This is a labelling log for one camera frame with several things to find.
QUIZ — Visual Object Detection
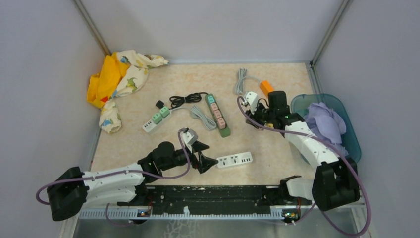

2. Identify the yellow dinosaur cloth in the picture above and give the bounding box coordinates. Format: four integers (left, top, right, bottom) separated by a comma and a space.
86, 50, 169, 134

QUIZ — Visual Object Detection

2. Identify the black plug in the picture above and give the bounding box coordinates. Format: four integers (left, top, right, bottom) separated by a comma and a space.
155, 100, 165, 109

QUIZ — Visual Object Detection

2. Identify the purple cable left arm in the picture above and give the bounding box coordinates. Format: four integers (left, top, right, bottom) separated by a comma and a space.
35, 128, 192, 228

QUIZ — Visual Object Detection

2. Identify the orange power strip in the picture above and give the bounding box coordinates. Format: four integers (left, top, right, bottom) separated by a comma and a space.
260, 80, 274, 97

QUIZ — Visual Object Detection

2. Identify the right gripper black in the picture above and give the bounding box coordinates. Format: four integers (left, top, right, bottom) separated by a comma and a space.
245, 101, 276, 128

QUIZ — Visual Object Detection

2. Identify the white usb power strip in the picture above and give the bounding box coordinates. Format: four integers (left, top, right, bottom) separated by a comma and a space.
216, 152, 253, 169

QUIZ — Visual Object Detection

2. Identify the grey cable of orange strip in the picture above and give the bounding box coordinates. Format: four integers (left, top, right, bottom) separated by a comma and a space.
234, 68, 263, 96

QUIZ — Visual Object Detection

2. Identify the small white green-plug strip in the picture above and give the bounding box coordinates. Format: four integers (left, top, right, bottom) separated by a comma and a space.
142, 106, 172, 133

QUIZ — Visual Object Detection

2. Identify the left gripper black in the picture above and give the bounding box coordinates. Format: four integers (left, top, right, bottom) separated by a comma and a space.
161, 140, 218, 173

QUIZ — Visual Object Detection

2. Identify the grey coiled cable small strip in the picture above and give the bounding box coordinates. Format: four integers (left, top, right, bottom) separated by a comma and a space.
171, 106, 217, 131

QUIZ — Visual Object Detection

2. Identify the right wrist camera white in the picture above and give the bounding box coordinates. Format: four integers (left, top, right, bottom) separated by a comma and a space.
241, 91, 259, 114

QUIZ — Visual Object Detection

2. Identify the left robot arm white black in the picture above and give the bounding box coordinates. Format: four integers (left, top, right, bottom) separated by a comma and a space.
47, 141, 218, 221

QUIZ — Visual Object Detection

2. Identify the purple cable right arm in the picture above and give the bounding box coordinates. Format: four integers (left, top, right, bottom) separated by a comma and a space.
237, 96, 372, 238

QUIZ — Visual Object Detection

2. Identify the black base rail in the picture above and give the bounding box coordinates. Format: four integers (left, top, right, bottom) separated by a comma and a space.
117, 185, 312, 215

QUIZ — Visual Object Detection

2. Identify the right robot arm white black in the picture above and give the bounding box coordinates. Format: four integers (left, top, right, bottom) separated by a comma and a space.
241, 91, 360, 211

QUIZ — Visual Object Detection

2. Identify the teal plastic bin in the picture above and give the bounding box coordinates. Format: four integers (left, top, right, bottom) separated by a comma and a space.
291, 94, 361, 162

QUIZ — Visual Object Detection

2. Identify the black coiled cable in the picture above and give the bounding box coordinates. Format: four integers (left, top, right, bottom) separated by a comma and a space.
169, 92, 209, 110

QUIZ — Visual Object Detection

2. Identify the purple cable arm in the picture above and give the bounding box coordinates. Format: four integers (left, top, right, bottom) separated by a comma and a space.
35, 128, 192, 228
237, 96, 372, 238

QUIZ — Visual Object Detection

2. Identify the green long power strip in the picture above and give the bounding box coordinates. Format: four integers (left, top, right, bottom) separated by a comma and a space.
205, 94, 231, 138

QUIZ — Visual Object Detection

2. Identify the purple cloth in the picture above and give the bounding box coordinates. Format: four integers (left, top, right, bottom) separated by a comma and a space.
304, 102, 348, 156

